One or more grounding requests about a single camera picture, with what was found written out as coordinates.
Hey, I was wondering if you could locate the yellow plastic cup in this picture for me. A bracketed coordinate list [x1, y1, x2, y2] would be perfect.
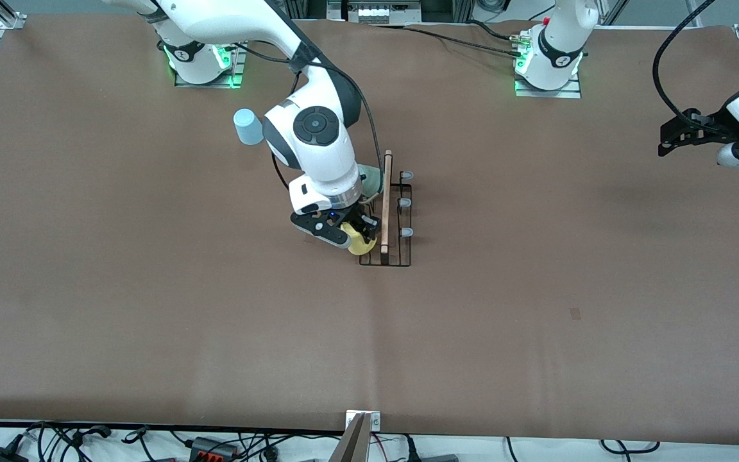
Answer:
[342, 221, 380, 256]

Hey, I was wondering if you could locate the black wire cup holder rack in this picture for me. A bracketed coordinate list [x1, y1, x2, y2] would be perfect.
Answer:
[358, 150, 416, 268]

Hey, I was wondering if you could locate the mint green plastic cup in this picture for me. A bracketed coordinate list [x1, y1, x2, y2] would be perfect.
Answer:
[357, 164, 384, 196]

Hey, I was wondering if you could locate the light blue plastic cup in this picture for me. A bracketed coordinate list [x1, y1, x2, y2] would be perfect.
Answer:
[233, 108, 266, 146]

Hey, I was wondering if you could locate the brown table cover sheet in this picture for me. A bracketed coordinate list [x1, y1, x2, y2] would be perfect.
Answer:
[0, 13, 739, 445]

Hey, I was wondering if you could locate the white power strip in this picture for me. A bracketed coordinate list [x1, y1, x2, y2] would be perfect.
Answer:
[327, 0, 423, 25]

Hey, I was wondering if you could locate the orange black connector block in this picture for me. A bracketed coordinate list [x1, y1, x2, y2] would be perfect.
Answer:
[189, 436, 240, 460]

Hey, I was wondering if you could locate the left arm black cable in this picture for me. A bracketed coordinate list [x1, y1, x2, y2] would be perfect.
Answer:
[653, 0, 718, 129]

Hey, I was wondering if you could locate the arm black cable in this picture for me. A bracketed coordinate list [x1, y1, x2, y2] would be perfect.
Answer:
[653, 0, 718, 129]
[232, 38, 384, 193]

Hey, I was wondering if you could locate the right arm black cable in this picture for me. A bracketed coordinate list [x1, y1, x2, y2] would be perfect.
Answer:
[232, 38, 384, 193]

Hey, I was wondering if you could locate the left arm aluminium base plate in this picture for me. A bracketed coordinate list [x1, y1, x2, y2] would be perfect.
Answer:
[514, 74, 582, 99]

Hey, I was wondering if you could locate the right arm aluminium base plate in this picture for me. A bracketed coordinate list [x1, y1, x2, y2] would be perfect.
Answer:
[174, 18, 246, 89]

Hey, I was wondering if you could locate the black cable on table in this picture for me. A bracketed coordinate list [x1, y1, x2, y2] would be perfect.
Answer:
[369, 19, 527, 60]

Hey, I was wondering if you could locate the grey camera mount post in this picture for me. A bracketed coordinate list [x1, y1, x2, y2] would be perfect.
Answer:
[330, 411, 382, 462]

